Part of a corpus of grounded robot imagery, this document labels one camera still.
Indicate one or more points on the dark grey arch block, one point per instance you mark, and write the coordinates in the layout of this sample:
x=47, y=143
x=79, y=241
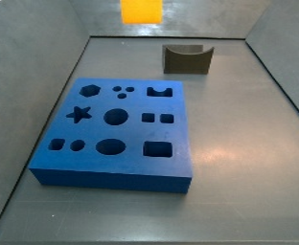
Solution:
x=186, y=59

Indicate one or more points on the orange rectangular panel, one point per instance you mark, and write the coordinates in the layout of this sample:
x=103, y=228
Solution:
x=142, y=11

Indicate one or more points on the blue foam shape-sorting block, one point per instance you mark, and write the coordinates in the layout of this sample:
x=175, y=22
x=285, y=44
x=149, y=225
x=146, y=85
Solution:
x=118, y=137

